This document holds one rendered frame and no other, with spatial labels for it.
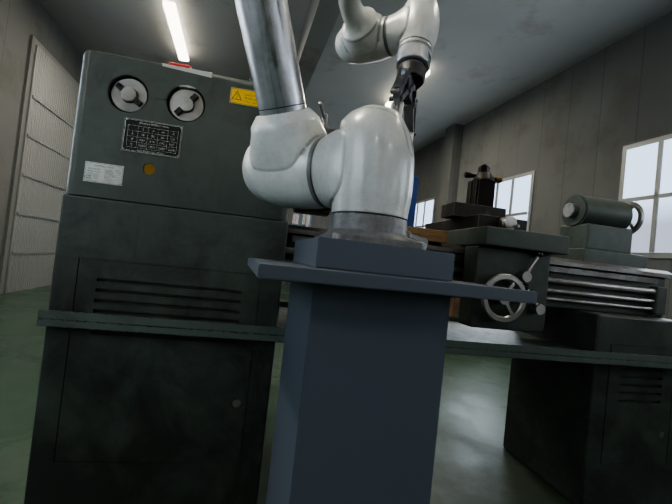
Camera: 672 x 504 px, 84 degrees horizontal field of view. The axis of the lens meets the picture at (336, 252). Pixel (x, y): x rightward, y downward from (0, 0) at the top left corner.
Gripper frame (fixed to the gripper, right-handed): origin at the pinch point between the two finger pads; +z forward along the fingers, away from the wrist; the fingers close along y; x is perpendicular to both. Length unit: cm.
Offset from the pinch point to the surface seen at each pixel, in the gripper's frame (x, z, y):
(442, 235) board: -7.9, 11.9, 42.1
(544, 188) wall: -73, -163, 407
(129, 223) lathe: 67, 32, -13
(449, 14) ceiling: 42, -275, 240
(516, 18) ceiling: -20, -280, 260
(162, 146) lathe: 62, 9, -14
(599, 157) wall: -115, -175, 348
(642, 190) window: -144, -125, 317
